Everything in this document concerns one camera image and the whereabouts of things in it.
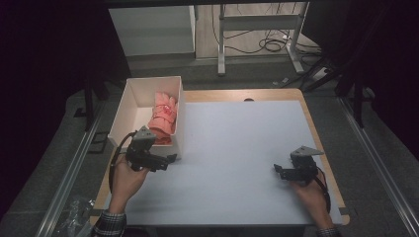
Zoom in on black floor bracket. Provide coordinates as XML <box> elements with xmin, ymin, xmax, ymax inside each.
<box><xmin>87</xmin><ymin>130</ymin><xmax>110</xmax><ymax>155</ymax></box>

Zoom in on aluminium rail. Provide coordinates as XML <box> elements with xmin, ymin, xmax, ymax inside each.
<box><xmin>338</xmin><ymin>96</ymin><xmax>419</xmax><ymax>237</ymax></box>
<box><xmin>34</xmin><ymin>101</ymin><xmax>107</xmax><ymax>237</ymax></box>

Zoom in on power strip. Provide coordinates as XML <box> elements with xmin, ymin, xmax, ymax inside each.
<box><xmin>309</xmin><ymin>66</ymin><xmax>331</xmax><ymax>82</ymax></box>

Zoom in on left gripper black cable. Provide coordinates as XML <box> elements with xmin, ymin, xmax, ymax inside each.
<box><xmin>108</xmin><ymin>130</ymin><xmax>138</xmax><ymax>195</ymax></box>

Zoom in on black floor cables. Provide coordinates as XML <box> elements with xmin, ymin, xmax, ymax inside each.
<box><xmin>210</xmin><ymin>2</ymin><xmax>322</xmax><ymax>56</ymax></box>

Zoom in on white cardboard box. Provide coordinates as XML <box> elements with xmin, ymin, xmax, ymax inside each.
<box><xmin>107</xmin><ymin>75</ymin><xmax>187</xmax><ymax>162</ymax></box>

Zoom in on person's left hand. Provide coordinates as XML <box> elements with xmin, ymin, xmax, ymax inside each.
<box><xmin>108</xmin><ymin>153</ymin><xmax>151</xmax><ymax>215</ymax></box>

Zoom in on white cabinet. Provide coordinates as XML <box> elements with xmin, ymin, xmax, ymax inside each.
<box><xmin>108</xmin><ymin>4</ymin><xmax>197</xmax><ymax>57</ymax></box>

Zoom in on clear plastic bag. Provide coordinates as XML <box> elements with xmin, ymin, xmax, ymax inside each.
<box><xmin>53</xmin><ymin>195</ymin><xmax>97</xmax><ymax>237</ymax></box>

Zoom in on grey metal desk frame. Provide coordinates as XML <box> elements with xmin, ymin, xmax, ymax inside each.
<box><xmin>216</xmin><ymin>1</ymin><xmax>311</xmax><ymax>77</ymax></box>

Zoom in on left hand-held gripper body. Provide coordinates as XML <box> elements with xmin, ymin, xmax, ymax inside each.
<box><xmin>125</xmin><ymin>124</ymin><xmax>170</xmax><ymax>173</ymax></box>

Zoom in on person's right hand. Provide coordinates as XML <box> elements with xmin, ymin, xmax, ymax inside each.
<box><xmin>289</xmin><ymin>177</ymin><xmax>331</xmax><ymax>230</ymax></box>

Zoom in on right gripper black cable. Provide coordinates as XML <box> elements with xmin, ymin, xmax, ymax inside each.
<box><xmin>313</xmin><ymin>165</ymin><xmax>332</xmax><ymax>214</ymax></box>

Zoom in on pink glove with red pattern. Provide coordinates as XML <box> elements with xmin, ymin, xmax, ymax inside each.
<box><xmin>146</xmin><ymin>91</ymin><xmax>179</xmax><ymax>141</ymax></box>

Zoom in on pale blue table mat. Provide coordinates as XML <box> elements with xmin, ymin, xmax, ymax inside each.
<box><xmin>98</xmin><ymin>100</ymin><xmax>344</xmax><ymax>227</ymax></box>

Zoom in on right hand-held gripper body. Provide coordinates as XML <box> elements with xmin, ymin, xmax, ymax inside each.
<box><xmin>286</xmin><ymin>145</ymin><xmax>326</xmax><ymax>185</ymax></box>

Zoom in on black stand post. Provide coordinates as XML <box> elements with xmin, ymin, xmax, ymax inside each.
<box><xmin>83</xmin><ymin>76</ymin><xmax>97</xmax><ymax>133</ymax></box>

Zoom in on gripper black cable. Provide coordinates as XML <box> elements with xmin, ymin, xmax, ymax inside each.
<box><xmin>108</xmin><ymin>130</ymin><xmax>138</xmax><ymax>195</ymax></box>
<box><xmin>313</xmin><ymin>165</ymin><xmax>332</xmax><ymax>214</ymax></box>

